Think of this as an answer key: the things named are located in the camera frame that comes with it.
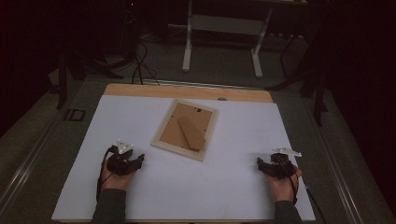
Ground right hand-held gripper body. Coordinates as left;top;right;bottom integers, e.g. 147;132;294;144
268;147;303;181

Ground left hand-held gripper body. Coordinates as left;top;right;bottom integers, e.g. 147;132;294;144
106;139;138;177

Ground light wooden photo frame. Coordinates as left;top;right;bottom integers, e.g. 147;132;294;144
150;98;219;162

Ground brown frame backing board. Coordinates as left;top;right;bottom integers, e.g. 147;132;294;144
159;102;214;154

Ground person's left hand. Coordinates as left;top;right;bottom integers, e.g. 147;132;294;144
99;161;136;191

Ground person's right hand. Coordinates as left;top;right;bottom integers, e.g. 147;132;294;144
267;165;304;203

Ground white table cover sheet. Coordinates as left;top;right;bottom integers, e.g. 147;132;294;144
50;93;317;222

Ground black floor plate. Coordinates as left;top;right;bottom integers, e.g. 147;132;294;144
63;107;87;123

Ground black metal stand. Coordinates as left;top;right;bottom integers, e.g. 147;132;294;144
312;62;330;128
55;50;69;110

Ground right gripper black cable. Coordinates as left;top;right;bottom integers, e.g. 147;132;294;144
278;157;327;224

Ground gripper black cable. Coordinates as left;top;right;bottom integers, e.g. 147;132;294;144
278;157;327;224
95;146;116;202

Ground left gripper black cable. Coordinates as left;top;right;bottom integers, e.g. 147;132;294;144
95;146;116;202

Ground metal floor rail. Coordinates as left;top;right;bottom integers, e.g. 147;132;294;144
305;102;366;224
0;120;61;217

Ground black floor cables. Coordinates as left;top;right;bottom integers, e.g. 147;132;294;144
130;38;161;86

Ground silver rail behind table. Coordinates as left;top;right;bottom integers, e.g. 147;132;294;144
141;77;266;91

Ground white metal desk frame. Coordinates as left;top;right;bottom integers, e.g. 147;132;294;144
181;0;276;79

